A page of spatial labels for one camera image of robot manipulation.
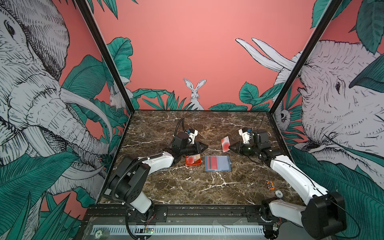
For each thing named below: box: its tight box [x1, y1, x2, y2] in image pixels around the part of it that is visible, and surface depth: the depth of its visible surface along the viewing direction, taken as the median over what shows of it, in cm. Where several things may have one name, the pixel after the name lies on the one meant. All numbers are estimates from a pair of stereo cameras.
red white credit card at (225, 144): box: [221, 135, 231, 153], surface depth 86 cm
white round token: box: [275, 190, 283, 198], surface depth 83 cm
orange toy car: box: [266, 180, 275, 191], surface depth 84 cm
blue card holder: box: [204, 155, 232, 172], surface depth 94 cm
